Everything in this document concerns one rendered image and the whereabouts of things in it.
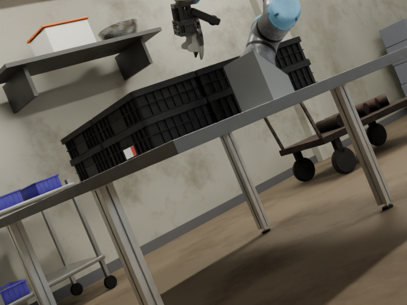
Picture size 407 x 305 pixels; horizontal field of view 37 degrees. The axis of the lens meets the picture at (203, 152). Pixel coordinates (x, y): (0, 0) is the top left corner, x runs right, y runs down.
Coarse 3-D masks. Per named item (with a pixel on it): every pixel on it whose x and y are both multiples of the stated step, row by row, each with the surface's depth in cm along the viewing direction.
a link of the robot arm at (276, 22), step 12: (264, 0) 216; (276, 0) 210; (288, 0) 211; (264, 12) 215; (276, 12) 209; (288, 12) 210; (300, 12) 212; (264, 24) 216; (276, 24) 211; (288, 24) 211; (276, 36) 217
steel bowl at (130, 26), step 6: (114, 24) 478; (120, 24) 479; (126, 24) 481; (132, 24) 485; (102, 30) 482; (108, 30) 480; (114, 30) 479; (120, 30) 480; (126, 30) 482; (132, 30) 486; (102, 36) 486; (108, 36) 483; (114, 36) 482
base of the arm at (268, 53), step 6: (252, 42) 221; (258, 42) 220; (264, 42) 220; (246, 48) 222; (252, 48) 219; (258, 48) 218; (264, 48) 219; (270, 48) 220; (264, 54) 216; (270, 54) 218; (270, 60) 216
